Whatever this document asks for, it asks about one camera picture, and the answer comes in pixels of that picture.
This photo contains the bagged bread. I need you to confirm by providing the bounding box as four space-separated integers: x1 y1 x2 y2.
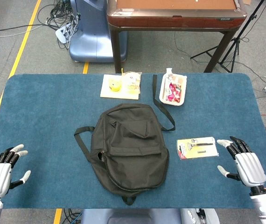
121 71 142 94

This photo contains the round yellow cake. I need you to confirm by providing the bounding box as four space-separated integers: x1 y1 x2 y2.
108 78 122 92

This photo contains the tangle of black cables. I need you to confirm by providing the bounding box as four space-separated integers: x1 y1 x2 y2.
37 0 81 49

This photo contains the grey blue robot torso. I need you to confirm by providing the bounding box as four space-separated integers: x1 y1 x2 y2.
80 208 220 224

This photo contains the white snack tray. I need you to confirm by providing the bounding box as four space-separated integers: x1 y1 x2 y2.
159 72 188 106

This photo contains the blue carpet table mat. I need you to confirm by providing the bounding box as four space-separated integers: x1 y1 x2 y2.
0 73 266 210

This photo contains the razor blister pack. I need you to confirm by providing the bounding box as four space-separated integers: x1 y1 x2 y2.
176 137 219 161

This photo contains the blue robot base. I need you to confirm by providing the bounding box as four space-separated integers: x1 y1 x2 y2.
69 0 128 63

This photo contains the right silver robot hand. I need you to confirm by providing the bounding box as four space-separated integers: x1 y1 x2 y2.
217 136 266 196

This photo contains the red snack packet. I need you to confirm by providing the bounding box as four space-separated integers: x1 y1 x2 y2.
167 83 182 102

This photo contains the black fabric backpack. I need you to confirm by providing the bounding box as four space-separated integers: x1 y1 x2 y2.
74 74 176 206

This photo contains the black tripod stand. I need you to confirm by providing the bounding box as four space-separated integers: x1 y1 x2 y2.
190 0 266 73

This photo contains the brown wooden table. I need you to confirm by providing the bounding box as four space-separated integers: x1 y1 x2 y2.
106 0 248 73

